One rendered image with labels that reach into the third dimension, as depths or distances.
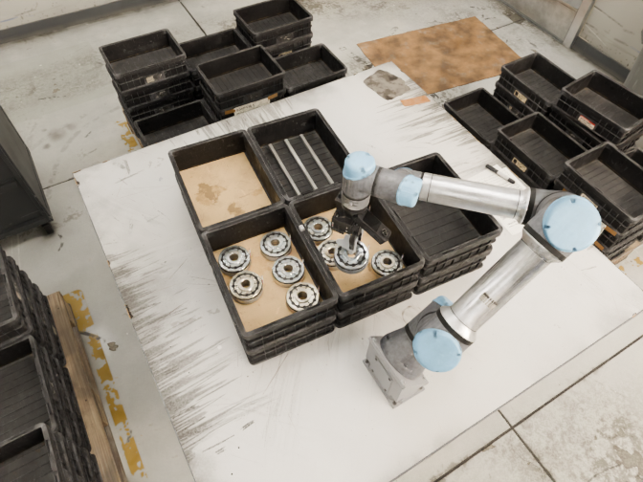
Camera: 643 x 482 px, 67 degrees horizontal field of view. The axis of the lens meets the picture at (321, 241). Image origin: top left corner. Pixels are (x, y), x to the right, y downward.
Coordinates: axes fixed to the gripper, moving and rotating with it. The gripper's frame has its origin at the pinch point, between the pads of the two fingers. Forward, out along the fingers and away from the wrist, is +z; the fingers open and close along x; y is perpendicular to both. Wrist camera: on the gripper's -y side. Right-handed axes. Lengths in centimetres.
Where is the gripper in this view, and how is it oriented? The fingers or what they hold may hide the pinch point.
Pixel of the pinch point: (356, 246)
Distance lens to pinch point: 144.6
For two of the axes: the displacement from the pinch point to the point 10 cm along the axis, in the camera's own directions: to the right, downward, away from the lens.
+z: -0.2, 5.8, 8.2
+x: -4.1, 7.4, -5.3
